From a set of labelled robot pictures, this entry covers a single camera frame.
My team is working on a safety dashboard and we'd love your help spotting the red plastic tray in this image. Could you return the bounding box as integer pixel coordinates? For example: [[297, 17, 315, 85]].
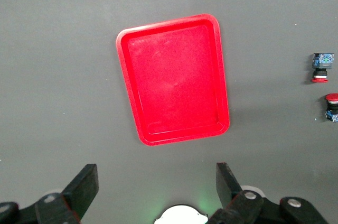
[[115, 13, 230, 147]]

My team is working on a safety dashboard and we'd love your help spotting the dark grey table mat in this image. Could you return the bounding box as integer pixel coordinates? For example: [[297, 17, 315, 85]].
[[0, 0, 338, 224]]

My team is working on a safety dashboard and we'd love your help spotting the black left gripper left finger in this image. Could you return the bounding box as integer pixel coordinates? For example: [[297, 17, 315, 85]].
[[0, 164, 100, 224]]

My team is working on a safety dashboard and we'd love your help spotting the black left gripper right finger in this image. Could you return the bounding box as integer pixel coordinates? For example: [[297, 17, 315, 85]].
[[207, 162, 328, 224]]

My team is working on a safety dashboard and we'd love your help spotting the red push button switch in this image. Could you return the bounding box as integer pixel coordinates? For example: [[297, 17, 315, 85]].
[[324, 92, 338, 123], [310, 53, 335, 83]]

